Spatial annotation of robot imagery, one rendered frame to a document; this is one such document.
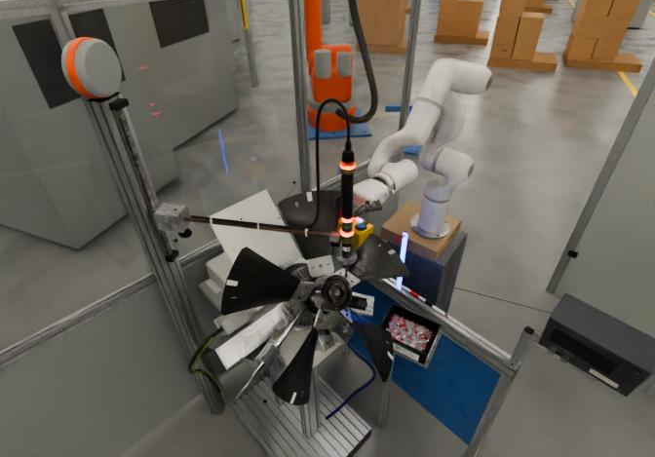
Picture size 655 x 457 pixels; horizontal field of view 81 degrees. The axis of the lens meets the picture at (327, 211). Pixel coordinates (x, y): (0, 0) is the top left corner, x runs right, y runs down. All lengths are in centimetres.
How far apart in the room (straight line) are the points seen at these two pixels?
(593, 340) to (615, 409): 154
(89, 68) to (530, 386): 261
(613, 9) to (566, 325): 801
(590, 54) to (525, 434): 765
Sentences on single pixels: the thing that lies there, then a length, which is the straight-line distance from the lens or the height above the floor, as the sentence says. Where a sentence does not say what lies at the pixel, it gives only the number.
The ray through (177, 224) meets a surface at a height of 137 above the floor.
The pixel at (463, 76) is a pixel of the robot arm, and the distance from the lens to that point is 143.
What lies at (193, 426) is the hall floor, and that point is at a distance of 251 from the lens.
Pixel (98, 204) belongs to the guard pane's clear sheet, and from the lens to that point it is 158.
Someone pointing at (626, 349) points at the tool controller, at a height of 124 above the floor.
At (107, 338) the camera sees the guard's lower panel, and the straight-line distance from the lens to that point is 192.
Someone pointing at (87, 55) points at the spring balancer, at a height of 193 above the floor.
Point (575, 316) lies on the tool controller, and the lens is 139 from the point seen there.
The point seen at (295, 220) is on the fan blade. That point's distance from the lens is 133.
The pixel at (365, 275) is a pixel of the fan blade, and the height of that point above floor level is 119.
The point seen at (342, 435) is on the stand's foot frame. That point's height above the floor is 7.
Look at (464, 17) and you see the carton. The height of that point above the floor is 55.
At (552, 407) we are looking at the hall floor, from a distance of 272.
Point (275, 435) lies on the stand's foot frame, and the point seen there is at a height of 8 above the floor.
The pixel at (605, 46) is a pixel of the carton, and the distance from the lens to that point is 920.
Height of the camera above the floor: 218
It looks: 36 degrees down
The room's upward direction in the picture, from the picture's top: 1 degrees counter-clockwise
